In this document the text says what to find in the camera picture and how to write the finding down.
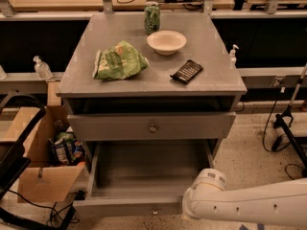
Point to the grey drawer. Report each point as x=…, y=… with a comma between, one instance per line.
x=131, y=178
x=151, y=127

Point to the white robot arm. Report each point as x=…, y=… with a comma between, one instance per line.
x=282, y=203

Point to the grey drawer cabinet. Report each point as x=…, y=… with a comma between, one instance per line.
x=217, y=88

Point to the grey top drawer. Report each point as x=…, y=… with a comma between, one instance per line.
x=151, y=127

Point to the black snack bar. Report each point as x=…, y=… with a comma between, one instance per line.
x=187, y=72

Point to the green chip bag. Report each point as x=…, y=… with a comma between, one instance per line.
x=118, y=62

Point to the white bowl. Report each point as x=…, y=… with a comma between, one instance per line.
x=166, y=43

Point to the white pump bottle right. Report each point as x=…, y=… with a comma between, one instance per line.
x=232, y=53

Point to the green soda can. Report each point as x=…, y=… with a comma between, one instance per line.
x=152, y=17

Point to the snack bags in box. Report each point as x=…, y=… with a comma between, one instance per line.
x=67, y=149

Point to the cardboard box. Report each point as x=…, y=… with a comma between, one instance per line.
x=44, y=180

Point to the clear sanitizer bottle left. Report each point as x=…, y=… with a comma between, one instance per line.
x=42, y=68

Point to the black chair frame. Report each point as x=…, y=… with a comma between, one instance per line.
x=13, y=163

